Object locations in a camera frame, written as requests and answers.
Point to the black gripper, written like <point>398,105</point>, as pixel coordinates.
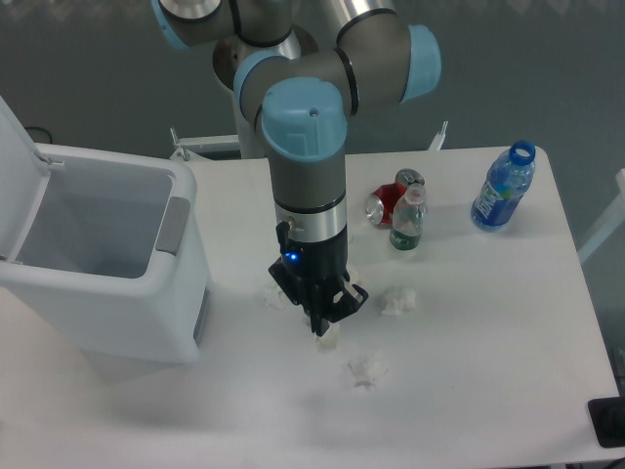
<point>314,275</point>

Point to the white paper ball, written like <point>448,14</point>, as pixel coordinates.
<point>399,300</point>
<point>328,341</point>
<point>367,369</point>
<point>273,298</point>

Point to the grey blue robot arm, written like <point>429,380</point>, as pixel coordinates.
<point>299,108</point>

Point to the white paper ball front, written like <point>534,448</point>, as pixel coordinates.
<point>367,369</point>

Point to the white trash bin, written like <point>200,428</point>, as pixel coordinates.
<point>104,246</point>

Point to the clear green label bottle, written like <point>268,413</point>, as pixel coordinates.
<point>408,215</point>

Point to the crushed red soda can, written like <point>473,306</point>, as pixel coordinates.
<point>380,204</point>

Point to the blue plastic bottle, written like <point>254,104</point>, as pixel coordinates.
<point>506,182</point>

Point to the black device at edge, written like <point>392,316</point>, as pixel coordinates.
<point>607,415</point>

